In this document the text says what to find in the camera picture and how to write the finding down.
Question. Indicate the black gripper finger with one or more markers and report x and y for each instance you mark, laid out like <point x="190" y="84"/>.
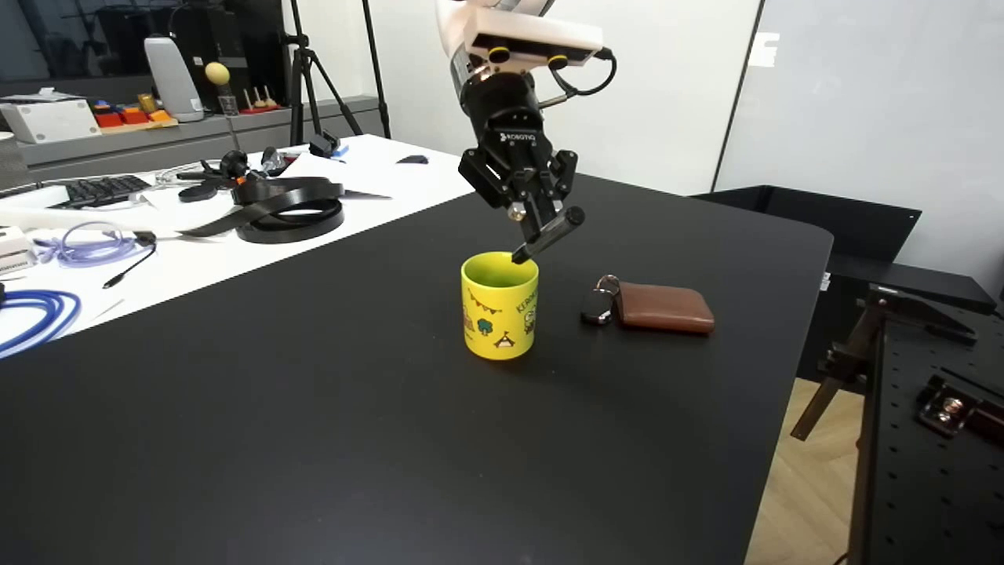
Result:
<point x="498" y="182"/>
<point x="559" y="182"/>

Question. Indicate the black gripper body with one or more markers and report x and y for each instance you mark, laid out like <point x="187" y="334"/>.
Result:
<point x="506" y="121"/>

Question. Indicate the black computer mouse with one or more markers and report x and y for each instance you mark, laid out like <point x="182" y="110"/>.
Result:
<point x="411" y="159"/>

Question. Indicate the black car key fob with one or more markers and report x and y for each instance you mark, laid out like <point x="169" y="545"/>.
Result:
<point x="596" y="308"/>

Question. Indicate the yellow-green printed mug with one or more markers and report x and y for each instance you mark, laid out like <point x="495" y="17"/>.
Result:
<point x="499" y="323"/>

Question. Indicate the brown leather key pouch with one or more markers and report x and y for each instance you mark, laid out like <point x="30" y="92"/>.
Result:
<point x="664" y="308"/>

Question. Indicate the grey counter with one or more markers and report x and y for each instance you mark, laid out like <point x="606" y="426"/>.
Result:
<point x="208" y="128"/>

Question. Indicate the yellow ball stand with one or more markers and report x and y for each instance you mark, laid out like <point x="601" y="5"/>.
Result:
<point x="218" y="73"/>

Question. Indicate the brown metal stand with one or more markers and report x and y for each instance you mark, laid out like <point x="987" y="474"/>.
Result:
<point x="836" y="382"/>

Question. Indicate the orange toy blocks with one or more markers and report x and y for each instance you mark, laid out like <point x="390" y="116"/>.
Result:
<point x="130" y="113"/>

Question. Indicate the black keyboard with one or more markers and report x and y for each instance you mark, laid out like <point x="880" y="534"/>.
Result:
<point x="106" y="193"/>

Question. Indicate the dark glass window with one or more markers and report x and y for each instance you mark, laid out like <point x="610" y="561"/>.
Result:
<point x="84" y="42"/>

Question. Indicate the brown metal fixture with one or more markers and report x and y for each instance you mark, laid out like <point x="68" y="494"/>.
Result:
<point x="951" y="408"/>

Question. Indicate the white box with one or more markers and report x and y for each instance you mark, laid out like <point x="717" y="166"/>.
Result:
<point x="48" y="121"/>

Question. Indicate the black perforated breadboard table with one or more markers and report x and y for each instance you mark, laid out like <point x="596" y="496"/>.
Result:
<point x="919" y="492"/>

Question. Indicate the white electronic device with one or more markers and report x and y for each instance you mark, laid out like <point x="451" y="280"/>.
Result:
<point x="14" y="253"/>

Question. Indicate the black camera tripod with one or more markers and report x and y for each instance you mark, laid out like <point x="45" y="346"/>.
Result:
<point x="301" y="63"/>

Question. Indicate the white wall switch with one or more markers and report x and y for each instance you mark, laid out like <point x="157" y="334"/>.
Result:
<point x="765" y="49"/>

